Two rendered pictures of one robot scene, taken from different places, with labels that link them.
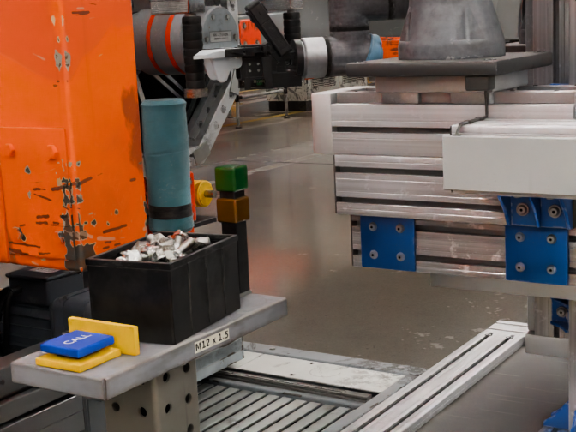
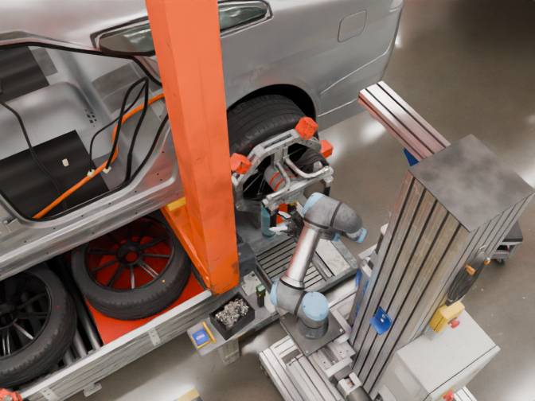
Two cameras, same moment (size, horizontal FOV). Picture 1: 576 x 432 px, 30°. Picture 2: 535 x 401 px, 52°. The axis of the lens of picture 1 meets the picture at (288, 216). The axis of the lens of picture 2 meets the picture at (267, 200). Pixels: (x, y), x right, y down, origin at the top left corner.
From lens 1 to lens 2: 2.44 m
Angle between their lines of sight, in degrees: 48
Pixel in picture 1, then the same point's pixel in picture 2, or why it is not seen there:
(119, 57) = (231, 258)
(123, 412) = not seen: hidden behind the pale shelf
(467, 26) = (310, 332)
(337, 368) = (332, 249)
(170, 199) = (266, 233)
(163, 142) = (265, 223)
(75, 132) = (212, 278)
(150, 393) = not seen: hidden behind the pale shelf
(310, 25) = not seen: outside the picture
